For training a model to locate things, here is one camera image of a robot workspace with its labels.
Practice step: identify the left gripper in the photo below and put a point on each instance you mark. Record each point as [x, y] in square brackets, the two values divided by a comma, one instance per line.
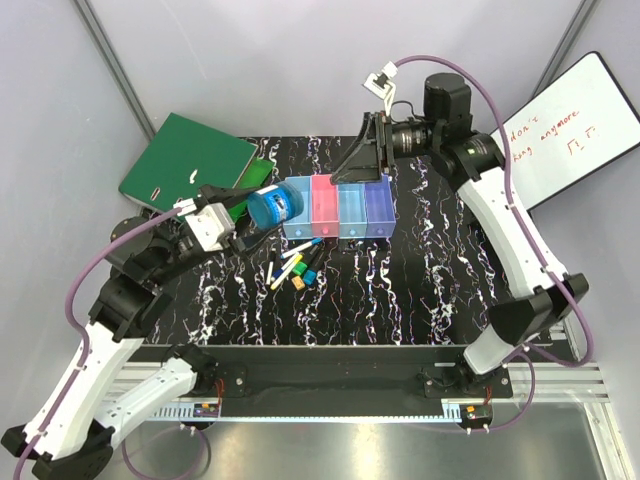
[215, 194]

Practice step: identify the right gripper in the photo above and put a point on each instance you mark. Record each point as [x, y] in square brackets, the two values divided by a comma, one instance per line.
[367, 159]

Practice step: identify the blue cleaning gel jar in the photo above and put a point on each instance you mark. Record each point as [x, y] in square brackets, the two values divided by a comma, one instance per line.
[273, 205]

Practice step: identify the orange small eraser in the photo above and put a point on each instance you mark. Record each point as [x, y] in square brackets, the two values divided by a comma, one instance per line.
[298, 283]

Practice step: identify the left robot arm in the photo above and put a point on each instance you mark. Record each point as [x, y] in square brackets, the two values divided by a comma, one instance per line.
[114, 304]

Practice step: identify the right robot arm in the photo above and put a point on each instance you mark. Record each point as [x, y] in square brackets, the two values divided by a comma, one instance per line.
[474, 167]

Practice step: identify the light blue middle bin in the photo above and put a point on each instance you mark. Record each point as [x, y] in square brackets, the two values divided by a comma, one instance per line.
[352, 211]

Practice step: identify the light blue bin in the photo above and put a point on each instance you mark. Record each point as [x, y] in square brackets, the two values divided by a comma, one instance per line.
[352, 211]
[299, 226]

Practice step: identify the green transparent folder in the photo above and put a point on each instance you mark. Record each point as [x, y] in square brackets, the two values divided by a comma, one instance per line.
[255, 175]

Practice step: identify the pink bin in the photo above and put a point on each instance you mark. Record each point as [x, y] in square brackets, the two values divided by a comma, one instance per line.
[324, 207]

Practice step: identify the thin white pen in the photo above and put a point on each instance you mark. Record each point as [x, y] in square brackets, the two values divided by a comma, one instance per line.
[270, 271]

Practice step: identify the purple bin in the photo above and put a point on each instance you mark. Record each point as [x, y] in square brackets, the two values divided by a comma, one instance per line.
[381, 218]

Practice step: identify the white marker blue tip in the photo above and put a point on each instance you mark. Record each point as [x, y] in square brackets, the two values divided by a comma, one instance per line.
[281, 277]

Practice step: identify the light blue left bin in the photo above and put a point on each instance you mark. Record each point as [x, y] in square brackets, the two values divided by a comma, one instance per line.
[299, 226]

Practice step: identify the yellow-tipped white marker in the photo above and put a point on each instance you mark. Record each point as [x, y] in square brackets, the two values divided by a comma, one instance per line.
[290, 264]

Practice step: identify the green eraser cap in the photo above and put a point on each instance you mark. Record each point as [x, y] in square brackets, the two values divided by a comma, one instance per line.
[299, 269]

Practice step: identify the white blue-capped marker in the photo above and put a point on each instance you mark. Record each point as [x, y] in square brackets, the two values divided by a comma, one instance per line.
[301, 247]

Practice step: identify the black marker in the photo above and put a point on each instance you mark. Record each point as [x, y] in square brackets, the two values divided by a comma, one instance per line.
[316, 261]

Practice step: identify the blue eraser cap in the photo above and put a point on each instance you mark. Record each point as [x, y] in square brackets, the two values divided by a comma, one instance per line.
[309, 277]

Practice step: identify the white whiteboard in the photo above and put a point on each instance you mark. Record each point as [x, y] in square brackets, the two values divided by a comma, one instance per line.
[581, 122]

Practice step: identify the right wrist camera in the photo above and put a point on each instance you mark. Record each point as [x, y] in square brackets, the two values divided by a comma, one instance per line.
[382, 86]

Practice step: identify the green ring binder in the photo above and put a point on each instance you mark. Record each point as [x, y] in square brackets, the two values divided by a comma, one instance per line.
[184, 155]

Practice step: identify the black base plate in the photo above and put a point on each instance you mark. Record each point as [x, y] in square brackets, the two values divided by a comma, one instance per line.
[382, 382]

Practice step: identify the aluminium frame rail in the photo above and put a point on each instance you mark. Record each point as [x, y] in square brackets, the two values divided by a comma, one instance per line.
[532, 380]

